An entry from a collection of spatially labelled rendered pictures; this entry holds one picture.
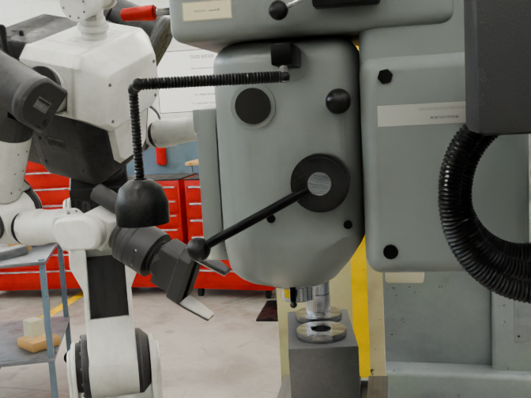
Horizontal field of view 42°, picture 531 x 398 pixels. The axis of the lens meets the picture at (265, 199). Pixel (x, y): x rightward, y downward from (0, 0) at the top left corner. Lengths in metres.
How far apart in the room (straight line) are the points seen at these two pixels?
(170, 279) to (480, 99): 0.79
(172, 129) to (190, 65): 8.60
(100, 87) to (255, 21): 0.62
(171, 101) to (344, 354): 9.33
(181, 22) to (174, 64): 9.56
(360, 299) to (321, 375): 1.55
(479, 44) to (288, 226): 0.38
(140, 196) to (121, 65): 0.56
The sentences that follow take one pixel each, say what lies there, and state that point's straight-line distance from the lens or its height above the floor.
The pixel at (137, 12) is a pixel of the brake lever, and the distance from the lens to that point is 1.11.
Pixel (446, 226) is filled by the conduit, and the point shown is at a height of 1.43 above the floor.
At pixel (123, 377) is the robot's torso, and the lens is 1.57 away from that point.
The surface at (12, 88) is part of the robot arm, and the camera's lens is 1.32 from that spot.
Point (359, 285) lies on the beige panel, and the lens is 2.75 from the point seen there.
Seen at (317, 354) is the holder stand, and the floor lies 1.13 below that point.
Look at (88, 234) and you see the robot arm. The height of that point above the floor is 1.34.
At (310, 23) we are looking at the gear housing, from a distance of 0.83.
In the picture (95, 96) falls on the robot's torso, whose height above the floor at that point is 1.59.
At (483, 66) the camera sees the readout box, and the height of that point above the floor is 1.57.
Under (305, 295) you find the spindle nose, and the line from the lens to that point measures 0.96.
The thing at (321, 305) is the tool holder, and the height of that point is 1.17.
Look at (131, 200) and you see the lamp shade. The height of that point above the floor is 1.44.
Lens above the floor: 1.55
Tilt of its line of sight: 7 degrees down
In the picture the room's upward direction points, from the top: 3 degrees counter-clockwise
